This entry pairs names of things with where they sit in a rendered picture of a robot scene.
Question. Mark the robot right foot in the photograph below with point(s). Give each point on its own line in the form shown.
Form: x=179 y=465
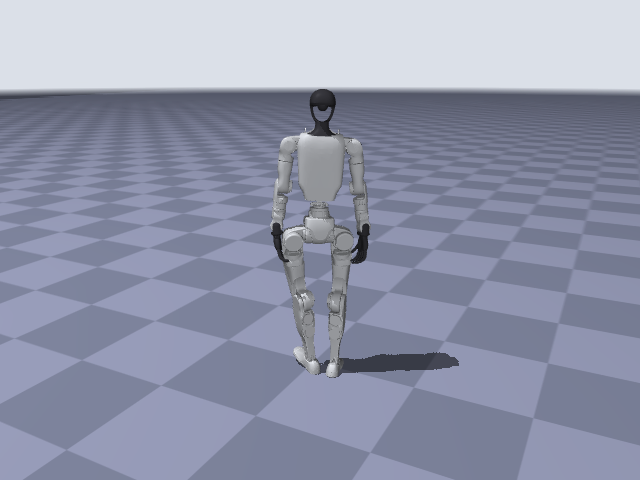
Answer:
x=333 y=368

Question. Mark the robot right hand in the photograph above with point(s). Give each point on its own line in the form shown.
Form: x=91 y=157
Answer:
x=362 y=245

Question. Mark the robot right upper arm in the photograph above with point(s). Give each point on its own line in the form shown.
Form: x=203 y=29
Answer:
x=356 y=163

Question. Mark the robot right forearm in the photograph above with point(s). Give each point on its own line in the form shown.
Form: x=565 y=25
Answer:
x=361 y=209

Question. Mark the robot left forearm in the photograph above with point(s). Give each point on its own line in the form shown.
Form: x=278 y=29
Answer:
x=279 y=206

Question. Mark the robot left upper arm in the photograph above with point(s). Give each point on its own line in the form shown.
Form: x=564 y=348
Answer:
x=285 y=162

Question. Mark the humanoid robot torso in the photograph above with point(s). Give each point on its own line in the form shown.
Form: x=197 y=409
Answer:
x=320 y=173

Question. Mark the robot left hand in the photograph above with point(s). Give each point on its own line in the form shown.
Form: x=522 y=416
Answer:
x=277 y=240

